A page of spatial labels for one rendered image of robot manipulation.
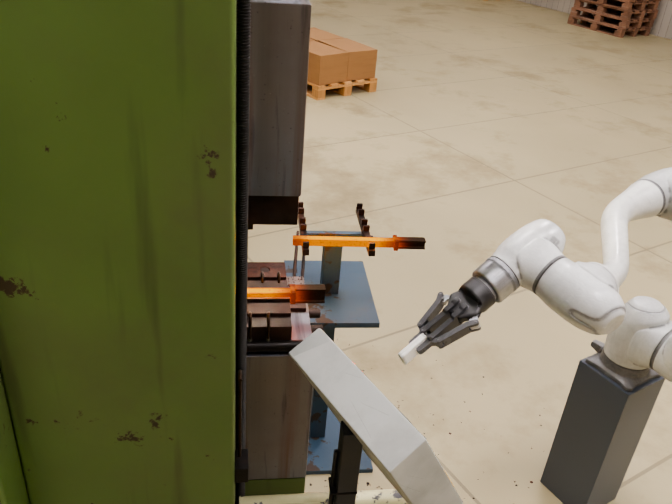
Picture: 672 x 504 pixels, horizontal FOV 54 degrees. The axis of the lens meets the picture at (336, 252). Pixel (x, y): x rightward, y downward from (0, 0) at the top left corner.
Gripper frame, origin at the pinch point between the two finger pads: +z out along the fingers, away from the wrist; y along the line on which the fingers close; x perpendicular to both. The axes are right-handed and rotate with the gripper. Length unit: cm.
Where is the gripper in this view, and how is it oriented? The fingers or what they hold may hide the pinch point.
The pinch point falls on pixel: (414, 348)
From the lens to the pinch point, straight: 142.5
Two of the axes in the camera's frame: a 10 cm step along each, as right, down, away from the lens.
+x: -3.6, -6.5, -6.7
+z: -7.7, 6.1, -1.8
